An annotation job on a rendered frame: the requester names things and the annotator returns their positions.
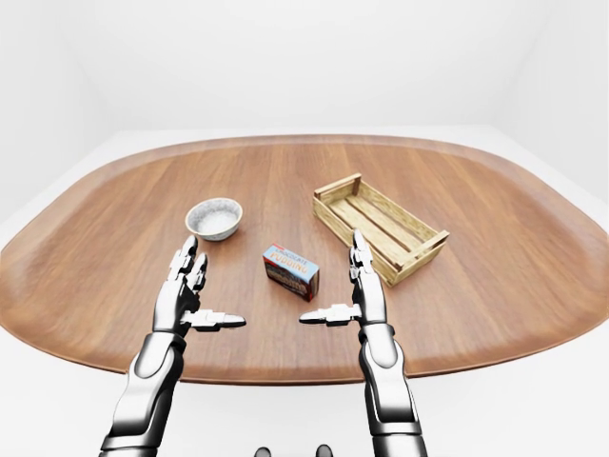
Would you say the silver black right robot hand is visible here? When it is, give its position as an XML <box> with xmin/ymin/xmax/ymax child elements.
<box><xmin>298</xmin><ymin>228</ymin><xmax>387</xmax><ymax>328</ymax></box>

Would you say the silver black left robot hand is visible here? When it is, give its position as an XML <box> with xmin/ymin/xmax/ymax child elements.
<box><xmin>150</xmin><ymin>234</ymin><xmax>247</xmax><ymax>340</ymax></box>

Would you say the wooden slat tray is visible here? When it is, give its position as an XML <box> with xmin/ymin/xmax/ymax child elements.
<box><xmin>312</xmin><ymin>172</ymin><xmax>451</xmax><ymax>288</ymax></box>

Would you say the chocolate pudding box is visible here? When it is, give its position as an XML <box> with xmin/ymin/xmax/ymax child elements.
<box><xmin>262</xmin><ymin>244</ymin><xmax>321</xmax><ymax>303</ymax></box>

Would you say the grey patterned bowl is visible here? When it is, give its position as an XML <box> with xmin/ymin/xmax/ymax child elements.
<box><xmin>185</xmin><ymin>197</ymin><xmax>244</xmax><ymax>242</ymax></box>

